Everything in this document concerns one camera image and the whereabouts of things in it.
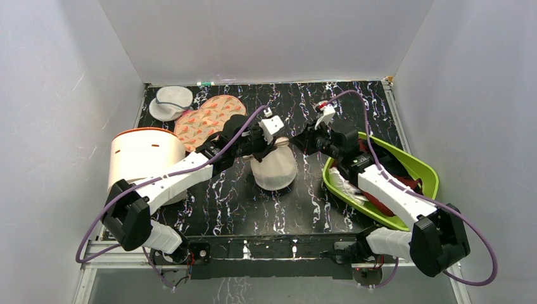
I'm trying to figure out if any red garment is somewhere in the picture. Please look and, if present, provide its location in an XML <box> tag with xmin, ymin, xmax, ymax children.
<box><xmin>361</xmin><ymin>175</ymin><xmax>423</xmax><ymax>217</ymax></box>

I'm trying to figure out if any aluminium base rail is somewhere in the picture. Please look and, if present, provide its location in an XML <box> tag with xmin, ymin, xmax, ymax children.
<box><xmin>73</xmin><ymin>237</ymin><xmax>471</xmax><ymax>304</ymax></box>

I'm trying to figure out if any white lace garment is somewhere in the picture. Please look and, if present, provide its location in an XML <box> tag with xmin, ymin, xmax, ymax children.
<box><xmin>329</xmin><ymin>167</ymin><xmax>367</xmax><ymax>206</ymax></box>

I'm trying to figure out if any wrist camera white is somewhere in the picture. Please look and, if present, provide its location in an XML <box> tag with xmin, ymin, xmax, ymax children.
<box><xmin>315</xmin><ymin>101</ymin><xmax>336</xmax><ymax>130</ymax></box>
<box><xmin>258</xmin><ymin>115</ymin><xmax>284</xmax><ymax>143</ymax></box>

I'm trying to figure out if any purple cable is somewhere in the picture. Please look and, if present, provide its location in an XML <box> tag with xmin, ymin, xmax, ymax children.
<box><xmin>320</xmin><ymin>89</ymin><xmax>498</xmax><ymax>289</ymax></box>
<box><xmin>75</xmin><ymin>104</ymin><xmax>269</xmax><ymax>290</ymax></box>

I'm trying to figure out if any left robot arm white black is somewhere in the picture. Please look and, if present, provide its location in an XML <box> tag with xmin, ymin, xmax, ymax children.
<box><xmin>101</xmin><ymin>115</ymin><xmax>284</xmax><ymax>263</ymax></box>

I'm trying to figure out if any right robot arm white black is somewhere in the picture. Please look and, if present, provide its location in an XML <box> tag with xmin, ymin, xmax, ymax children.
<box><xmin>290</xmin><ymin>124</ymin><xmax>471</xmax><ymax>277</ymax></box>

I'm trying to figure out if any small white grey-trimmed laundry bag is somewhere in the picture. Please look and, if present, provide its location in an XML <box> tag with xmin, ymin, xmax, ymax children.
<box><xmin>148</xmin><ymin>85</ymin><xmax>194</xmax><ymax>122</ymax></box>

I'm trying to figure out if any white cylindrical basket orange rim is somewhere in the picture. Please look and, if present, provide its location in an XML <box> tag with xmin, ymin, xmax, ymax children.
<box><xmin>107</xmin><ymin>127</ymin><xmax>186</xmax><ymax>191</ymax></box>

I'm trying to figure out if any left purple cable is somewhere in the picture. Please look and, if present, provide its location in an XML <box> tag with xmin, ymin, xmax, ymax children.
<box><xmin>75</xmin><ymin>104</ymin><xmax>269</xmax><ymax>290</ymax></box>

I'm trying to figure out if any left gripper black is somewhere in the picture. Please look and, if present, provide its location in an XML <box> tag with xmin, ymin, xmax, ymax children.
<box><xmin>232</xmin><ymin>123</ymin><xmax>276</xmax><ymax>163</ymax></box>

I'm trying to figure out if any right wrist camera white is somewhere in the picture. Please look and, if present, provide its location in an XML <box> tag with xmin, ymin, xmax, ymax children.
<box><xmin>315</xmin><ymin>101</ymin><xmax>336</xmax><ymax>130</ymax></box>

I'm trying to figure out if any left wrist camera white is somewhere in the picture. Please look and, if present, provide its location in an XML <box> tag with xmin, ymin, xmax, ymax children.
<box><xmin>258</xmin><ymin>115</ymin><xmax>284</xmax><ymax>143</ymax></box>

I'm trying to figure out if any white mesh laundry bag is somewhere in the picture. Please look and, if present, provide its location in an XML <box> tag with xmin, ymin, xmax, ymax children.
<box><xmin>243</xmin><ymin>137</ymin><xmax>298</xmax><ymax>191</ymax></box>

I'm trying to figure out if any floral mesh laundry bag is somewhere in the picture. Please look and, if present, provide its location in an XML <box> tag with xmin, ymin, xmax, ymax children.
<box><xmin>174</xmin><ymin>95</ymin><xmax>246</xmax><ymax>152</ymax></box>

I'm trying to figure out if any black garment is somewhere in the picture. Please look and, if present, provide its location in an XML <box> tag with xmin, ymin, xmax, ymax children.
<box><xmin>358</xmin><ymin>139</ymin><xmax>422</xmax><ymax>189</ymax></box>

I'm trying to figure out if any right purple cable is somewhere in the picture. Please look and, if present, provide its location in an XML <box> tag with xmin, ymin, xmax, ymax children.
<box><xmin>320</xmin><ymin>89</ymin><xmax>498</xmax><ymax>289</ymax></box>

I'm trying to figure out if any green plastic basin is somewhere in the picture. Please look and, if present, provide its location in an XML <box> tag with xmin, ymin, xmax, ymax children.
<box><xmin>322</xmin><ymin>136</ymin><xmax>439</xmax><ymax>232</ymax></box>

